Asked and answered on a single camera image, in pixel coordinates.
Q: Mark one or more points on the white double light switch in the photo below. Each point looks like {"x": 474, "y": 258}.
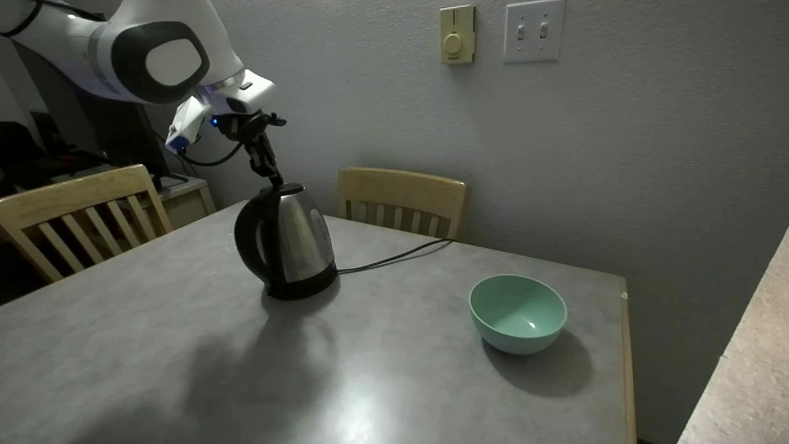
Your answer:
{"x": 532, "y": 30}

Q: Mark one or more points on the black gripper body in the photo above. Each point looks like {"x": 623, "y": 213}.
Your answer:
{"x": 245, "y": 128}

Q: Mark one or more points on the stainless steel electric kettle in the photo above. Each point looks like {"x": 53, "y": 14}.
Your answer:
{"x": 284, "y": 241}

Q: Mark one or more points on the wooden chair by wall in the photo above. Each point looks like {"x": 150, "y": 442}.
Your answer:
{"x": 403, "y": 202}

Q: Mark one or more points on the wooden chair at left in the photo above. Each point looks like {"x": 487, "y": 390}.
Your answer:
{"x": 77, "y": 224}

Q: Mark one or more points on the teal green bowl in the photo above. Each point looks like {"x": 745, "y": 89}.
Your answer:
{"x": 516, "y": 314}

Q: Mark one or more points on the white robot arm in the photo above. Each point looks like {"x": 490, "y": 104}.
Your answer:
{"x": 156, "y": 54}

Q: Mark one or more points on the yellowed dial wall thermostat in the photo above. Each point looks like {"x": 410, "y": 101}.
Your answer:
{"x": 457, "y": 34}

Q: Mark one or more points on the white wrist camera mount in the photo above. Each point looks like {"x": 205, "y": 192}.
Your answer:
{"x": 241, "y": 93}

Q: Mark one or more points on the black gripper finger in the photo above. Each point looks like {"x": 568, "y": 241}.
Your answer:
{"x": 262, "y": 160}

